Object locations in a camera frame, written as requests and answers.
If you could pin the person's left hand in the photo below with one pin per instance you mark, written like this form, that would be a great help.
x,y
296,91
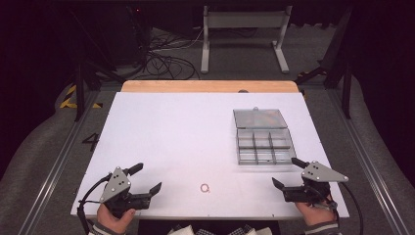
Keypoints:
x,y
114,222

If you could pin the small dark round object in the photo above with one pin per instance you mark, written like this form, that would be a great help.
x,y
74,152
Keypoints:
x,y
243,91

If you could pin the white metal stand frame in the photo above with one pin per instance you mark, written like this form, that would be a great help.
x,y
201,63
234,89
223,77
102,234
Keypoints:
x,y
244,19

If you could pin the aluminium floor rail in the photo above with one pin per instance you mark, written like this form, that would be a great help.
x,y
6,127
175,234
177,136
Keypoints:
x,y
55,176
368,169

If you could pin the black tripod stand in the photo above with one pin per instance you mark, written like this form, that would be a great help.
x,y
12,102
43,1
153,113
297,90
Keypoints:
x,y
79,98
346,94

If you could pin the clear plastic compartment box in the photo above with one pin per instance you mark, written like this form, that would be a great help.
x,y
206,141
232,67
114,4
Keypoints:
x,y
264,143

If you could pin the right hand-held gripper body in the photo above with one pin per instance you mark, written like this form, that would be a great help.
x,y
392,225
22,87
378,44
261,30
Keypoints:
x,y
321,173

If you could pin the black equipment case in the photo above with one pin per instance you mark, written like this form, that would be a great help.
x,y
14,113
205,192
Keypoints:
x,y
127,32

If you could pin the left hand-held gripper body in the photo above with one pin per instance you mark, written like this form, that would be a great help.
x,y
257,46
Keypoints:
x,y
115,186

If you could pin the person's right hand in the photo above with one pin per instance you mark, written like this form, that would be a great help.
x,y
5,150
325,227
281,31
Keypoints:
x,y
314,212

